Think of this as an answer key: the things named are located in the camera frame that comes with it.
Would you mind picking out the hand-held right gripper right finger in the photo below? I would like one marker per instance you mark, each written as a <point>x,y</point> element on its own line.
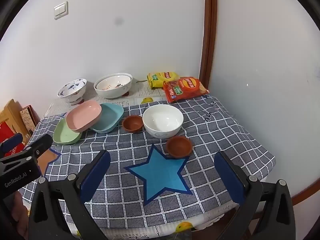
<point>230,180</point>

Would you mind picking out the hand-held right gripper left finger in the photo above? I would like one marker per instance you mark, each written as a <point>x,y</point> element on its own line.
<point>95,172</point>

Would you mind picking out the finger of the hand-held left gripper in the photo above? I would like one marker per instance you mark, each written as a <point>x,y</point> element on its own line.
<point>11,141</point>
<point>40,143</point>

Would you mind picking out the small brown bowl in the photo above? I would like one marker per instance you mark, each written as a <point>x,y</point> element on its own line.
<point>178,146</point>
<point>132,123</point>

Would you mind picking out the red box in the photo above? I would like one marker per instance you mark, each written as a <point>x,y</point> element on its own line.
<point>5,130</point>

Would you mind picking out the green plate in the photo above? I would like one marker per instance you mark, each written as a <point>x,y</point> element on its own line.
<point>63,135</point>

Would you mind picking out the brown framed board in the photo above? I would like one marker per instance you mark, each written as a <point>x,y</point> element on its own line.
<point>28,120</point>

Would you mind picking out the light wooden box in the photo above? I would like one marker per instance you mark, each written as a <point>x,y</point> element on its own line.
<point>10,115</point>

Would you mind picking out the grey checked tablecloth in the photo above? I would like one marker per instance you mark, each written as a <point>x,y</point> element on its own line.
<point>212,135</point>

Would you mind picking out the pink plate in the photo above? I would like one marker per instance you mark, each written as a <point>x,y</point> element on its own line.
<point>83,116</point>

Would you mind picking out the teal plate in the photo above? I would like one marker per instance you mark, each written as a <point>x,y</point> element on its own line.
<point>110,117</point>

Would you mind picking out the blue patterned footed bowl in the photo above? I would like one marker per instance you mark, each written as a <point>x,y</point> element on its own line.
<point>72,90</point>

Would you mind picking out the brown wooden baseboard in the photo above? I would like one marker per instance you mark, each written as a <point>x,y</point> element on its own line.
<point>307,195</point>

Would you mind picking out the large white patterned bowl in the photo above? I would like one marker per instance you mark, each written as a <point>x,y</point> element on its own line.
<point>112,93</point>

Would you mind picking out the plain white bowl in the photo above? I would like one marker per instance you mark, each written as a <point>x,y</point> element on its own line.
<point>162,120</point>

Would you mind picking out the white bowl with printed inside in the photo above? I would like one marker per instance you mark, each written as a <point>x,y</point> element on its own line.
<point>112,83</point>

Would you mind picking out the red chip bag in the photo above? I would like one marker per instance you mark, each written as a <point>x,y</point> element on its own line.
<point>185,88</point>

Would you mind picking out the yellow chip bag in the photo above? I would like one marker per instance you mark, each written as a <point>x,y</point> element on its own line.
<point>157,78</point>

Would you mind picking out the white light switch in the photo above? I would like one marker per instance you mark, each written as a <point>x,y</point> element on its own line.
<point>60,10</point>

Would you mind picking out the brown wooden door frame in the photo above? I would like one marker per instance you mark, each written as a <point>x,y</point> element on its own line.
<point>208,30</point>

